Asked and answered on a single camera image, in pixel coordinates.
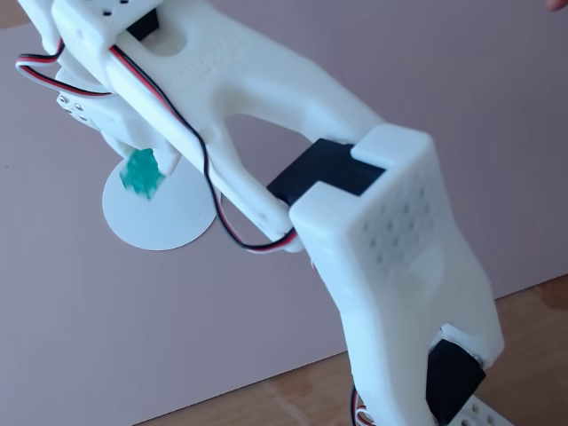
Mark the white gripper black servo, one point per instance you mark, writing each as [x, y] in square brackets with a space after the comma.
[76, 112]

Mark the teal lego brick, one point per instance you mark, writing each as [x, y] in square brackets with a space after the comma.
[141, 175]

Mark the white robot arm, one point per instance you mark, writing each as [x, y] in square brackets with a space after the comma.
[284, 97]

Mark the white paper circle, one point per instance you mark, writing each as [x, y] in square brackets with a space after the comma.
[177, 217]

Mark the person fingertip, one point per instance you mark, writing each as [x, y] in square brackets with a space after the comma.
[558, 3]

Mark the pink mat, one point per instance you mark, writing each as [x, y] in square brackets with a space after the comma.
[133, 333]

